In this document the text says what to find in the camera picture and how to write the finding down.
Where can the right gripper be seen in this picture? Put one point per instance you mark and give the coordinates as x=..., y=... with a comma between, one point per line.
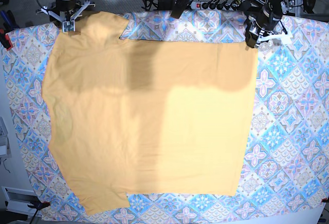
x=64, y=6

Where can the white power strip red switch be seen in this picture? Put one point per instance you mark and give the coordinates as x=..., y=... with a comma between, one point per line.
x=213, y=6

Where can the red black clamp left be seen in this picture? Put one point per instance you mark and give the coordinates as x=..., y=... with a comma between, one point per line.
x=5, y=40

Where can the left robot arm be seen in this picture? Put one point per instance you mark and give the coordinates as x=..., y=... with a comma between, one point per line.
x=256, y=5

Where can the patterned blue pink tablecloth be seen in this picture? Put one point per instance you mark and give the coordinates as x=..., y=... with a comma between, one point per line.
x=286, y=164

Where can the black clamp on table edge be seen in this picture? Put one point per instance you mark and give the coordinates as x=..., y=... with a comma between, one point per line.
x=178, y=8

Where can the orange black clamp bottom left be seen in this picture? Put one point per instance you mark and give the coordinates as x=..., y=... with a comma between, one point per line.
x=38, y=205

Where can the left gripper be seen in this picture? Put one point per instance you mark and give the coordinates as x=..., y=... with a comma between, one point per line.
x=267, y=18

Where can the white aluminium rail bottom left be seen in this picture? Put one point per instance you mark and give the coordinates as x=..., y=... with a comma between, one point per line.
x=17, y=200

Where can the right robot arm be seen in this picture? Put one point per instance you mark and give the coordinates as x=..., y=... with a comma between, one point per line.
x=66, y=12

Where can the yellow T-shirt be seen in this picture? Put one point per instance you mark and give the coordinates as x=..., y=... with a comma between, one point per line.
x=143, y=117

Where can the blue handled tool left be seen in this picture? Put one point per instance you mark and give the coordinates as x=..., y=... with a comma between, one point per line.
x=9, y=21

